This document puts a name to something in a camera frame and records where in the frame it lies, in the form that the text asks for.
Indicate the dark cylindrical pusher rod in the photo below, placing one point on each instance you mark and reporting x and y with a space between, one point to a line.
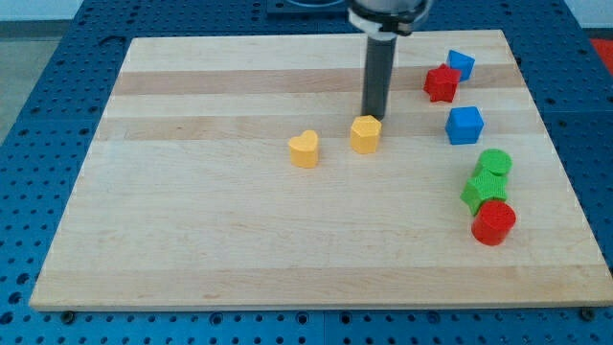
377 76

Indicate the yellow hexagon block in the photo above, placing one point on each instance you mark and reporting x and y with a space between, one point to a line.
365 134

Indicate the yellow heart block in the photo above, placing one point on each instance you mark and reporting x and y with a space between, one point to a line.
304 149

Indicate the red star block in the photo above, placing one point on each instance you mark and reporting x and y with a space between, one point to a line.
441 83

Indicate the blue cube block rear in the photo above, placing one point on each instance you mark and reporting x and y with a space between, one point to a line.
463 63

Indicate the blue cube block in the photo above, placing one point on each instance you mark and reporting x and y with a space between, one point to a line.
463 63
464 125

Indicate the blue cube block front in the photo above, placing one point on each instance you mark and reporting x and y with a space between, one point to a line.
464 125

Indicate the green cylinder block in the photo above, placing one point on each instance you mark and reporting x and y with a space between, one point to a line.
495 161

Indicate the green star block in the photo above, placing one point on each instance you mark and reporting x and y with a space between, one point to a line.
481 188

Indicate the wooden board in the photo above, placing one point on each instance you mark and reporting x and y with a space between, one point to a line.
187 200

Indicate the red cylinder block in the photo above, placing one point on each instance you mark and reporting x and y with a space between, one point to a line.
493 222

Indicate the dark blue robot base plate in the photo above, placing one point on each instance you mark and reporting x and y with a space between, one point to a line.
305 7

